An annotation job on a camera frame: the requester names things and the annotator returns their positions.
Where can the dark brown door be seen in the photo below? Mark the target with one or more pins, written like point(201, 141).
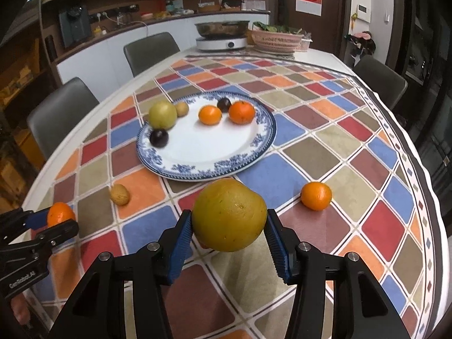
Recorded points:
point(328, 39)

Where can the grey dining chair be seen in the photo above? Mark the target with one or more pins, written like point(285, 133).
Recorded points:
point(61, 113)
point(381, 77)
point(152, 51)

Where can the white lower cabinets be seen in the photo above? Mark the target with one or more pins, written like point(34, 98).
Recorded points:
point(106, 53)

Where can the glass sliding door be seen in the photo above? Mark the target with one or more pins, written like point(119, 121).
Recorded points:
point(427, 77)

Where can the blue rimmed white plate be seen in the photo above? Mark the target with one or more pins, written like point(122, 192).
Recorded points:
point(208, 148)

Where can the steel pot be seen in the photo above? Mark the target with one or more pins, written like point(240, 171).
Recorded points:
point(222, 28)

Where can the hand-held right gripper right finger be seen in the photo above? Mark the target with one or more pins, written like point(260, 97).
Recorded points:
point(277, 250)

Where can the white wall intercom panel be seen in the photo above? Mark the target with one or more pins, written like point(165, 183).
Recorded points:
point(363, 12)

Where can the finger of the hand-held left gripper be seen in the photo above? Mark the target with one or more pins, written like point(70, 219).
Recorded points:
point(35, 218)
point(58, 235)

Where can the pink woven basket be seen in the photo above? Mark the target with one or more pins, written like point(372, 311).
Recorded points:
point(277, 42)

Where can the person's left hand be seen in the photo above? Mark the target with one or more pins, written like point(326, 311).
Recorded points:
point(21, 307)

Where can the small pink white basket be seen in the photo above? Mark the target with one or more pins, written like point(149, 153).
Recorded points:
point(305, 44)

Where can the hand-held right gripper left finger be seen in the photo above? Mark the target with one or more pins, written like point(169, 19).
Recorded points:
point(182, 240)

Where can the dark purple plum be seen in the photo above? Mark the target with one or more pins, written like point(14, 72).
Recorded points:
point(159, 137)
point(224, 105)

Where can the brown kiwi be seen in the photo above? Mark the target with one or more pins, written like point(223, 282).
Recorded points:
point(120, 194)
point(182, 109)

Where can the green leafy vegetables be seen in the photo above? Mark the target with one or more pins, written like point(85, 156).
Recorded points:
point(275, 27)

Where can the white induction cooker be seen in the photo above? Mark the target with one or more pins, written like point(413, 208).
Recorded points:
point(220, 44)

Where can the black countertop appliance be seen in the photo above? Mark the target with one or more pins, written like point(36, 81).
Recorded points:
point(75, 26)

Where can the black thermos bottle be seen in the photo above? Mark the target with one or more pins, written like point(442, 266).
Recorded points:
point(51, 47)

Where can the large orange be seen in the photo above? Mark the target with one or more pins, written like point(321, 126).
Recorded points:
point(242, 112)

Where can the small orange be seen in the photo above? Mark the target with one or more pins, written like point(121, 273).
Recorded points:
point(60, 213)
point(210, 114)
point(316, 196)

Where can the yellow-green pomelo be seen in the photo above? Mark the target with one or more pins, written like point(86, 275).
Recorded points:
point(228, 215)
point(162, 114)

